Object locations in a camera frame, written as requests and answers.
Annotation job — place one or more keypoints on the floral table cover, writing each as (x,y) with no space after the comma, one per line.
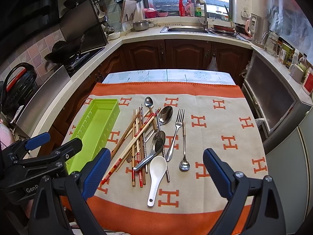
(170,75)

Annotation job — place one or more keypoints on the steel splash panel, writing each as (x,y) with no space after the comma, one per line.
(38,104)

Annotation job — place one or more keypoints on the electric kettle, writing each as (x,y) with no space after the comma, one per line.
(255,27)

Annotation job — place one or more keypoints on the white mug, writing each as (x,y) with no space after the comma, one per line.
(296,73)

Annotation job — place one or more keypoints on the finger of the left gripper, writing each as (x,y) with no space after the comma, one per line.
(67,151)
(20,148)

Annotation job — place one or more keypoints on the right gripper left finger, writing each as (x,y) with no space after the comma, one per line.
(47,213)

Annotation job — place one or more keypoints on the orange beige H blanket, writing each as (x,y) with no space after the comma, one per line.
(216,117)

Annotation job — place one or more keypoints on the black wok pan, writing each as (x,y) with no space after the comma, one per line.
(66,51)

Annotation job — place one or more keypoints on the steel faucet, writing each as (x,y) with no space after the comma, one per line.
(201,12)

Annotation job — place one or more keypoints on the large steel tablespoon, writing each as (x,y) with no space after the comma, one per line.
(164,116)

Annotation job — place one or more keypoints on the glass jar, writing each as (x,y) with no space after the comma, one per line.
(270,42)

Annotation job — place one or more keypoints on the steel soup ladle spoon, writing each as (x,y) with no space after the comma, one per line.
(156,147)

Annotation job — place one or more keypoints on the steel pot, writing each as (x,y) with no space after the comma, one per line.
(142,25)

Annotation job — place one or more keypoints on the red spray bottle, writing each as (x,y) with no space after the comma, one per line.
(181,8)

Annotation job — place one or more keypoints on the red gold tipped chopstick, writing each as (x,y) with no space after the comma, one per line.
(138,154)

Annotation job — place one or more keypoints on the steel fork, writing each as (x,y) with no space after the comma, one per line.
(178,125)

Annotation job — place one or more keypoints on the gold-handled small spoon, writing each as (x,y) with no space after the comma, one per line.
(184,164)

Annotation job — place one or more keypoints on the wooden-handled small spoon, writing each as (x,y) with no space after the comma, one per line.
(149,104)

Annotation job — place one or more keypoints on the kitchen sink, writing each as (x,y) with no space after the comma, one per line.
(184,29)

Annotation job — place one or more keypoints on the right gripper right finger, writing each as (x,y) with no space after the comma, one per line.
(266,213)

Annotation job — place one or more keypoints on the green plastic utensil tray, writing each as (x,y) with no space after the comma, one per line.
(93,129)

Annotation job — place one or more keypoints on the black rice cooker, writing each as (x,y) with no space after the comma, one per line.
(18,88)

